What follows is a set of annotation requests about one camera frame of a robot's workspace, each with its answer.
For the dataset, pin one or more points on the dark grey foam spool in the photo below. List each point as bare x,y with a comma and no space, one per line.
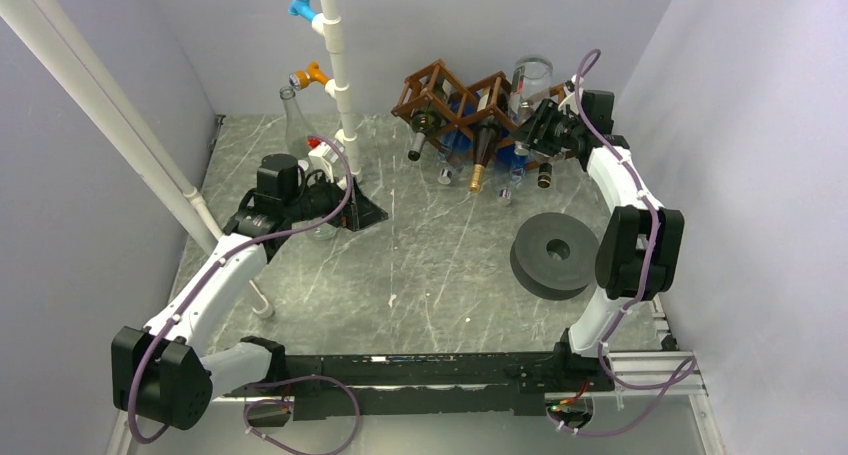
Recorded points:
553,256

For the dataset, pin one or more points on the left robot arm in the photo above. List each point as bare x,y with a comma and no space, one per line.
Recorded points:
162,371

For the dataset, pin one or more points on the green bottle grey cap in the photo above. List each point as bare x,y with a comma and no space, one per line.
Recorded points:
424,122

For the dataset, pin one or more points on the brown wooden wine rack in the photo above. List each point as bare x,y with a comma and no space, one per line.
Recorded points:
462,106

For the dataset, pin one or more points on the white pvc pipe stand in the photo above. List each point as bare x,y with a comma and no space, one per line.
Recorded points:
334,43

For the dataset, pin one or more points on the large clear bottle white stopper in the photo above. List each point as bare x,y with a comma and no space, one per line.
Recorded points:
531,82

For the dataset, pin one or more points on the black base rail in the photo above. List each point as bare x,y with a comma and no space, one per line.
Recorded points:
522,383

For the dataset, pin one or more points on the brown bottle gold foil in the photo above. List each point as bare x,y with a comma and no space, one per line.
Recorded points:
486,138

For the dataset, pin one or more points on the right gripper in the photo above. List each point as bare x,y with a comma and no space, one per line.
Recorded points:
547,113

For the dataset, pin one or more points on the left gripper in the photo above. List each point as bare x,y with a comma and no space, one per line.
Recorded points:
363,211

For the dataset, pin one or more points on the clear bottle dark label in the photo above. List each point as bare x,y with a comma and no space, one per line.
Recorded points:
300,136

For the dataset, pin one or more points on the white diagonal frame pipe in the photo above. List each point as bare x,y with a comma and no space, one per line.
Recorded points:
53,38

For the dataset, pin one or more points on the orange tap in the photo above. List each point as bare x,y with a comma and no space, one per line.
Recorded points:
301,79

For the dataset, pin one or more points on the clear glass jar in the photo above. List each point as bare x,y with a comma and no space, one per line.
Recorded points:
324,232

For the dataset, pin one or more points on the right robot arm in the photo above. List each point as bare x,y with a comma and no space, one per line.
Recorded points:
638,254

